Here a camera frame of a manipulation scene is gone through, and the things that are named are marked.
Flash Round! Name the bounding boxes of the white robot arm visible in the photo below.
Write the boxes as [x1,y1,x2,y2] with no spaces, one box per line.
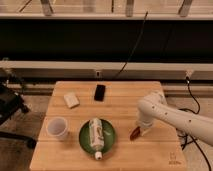
[137,91,213,146]

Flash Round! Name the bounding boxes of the white plastic bottle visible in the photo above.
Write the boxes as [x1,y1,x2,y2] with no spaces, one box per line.
[89,118,104,160]

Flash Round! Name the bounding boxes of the black smartphone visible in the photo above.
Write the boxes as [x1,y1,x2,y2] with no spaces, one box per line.
[94,84,106,101]

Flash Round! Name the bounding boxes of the green round plate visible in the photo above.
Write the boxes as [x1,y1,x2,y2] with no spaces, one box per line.
[79,118,116,160]

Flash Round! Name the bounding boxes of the white sponge block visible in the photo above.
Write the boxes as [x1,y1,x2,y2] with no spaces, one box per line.
[64,92,80,108]

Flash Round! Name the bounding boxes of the clear plastic cup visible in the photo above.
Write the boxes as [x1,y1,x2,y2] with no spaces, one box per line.
[46,117,68,141]

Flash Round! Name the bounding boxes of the black office chair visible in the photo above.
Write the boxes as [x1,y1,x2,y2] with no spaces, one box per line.
[0,82,36,149]

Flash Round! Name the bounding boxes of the black floor cables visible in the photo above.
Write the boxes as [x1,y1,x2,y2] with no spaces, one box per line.
[178,76,213,171]

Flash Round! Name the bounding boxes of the black hanging cable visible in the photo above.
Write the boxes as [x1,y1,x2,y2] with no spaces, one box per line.
[112,11,149,81]

